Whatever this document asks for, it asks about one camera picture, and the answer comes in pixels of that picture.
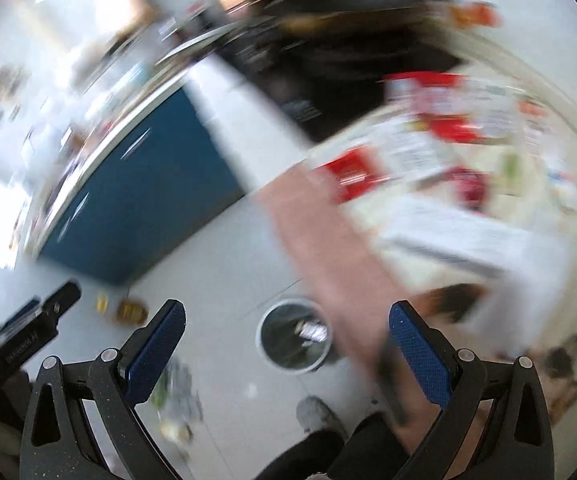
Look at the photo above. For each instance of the blue kitchen cabinet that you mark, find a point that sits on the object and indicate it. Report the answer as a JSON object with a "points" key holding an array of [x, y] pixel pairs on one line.
{"points": [[160, 185]]}

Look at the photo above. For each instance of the grey left shoe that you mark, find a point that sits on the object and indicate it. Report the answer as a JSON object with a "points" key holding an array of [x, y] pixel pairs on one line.
{"points": [[314, 415]]}

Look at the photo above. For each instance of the round grey trash bin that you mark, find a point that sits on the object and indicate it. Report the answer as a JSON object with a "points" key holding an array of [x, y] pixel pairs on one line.
{"points": [[294, 337]]}

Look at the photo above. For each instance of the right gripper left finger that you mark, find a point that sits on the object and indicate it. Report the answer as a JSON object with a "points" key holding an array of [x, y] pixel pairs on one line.
{"points": [[58, 441]]}

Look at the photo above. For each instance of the black gas stove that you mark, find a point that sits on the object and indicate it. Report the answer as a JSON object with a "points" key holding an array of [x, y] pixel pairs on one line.
{"points": [[325, 63]]}

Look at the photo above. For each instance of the yellow oil bottle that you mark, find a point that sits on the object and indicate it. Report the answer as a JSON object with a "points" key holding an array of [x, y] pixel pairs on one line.
{"points": [[129, 311]]}

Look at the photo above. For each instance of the white medicine box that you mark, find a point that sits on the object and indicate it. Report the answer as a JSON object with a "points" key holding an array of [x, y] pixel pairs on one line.
{"points": [[385, 154]]}

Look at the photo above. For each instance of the red white sugar bag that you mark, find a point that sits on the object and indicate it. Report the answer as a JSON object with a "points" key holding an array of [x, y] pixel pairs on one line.
{"points": [[456, 108]]}

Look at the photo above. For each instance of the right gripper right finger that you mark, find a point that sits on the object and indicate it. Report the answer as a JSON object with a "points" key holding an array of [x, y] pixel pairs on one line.
{"points": [[516, 440]]}

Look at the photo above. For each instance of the crumpled plastic bag on floor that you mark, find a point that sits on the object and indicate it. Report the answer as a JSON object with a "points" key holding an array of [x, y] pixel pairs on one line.
{"points": [[177, 405]]}

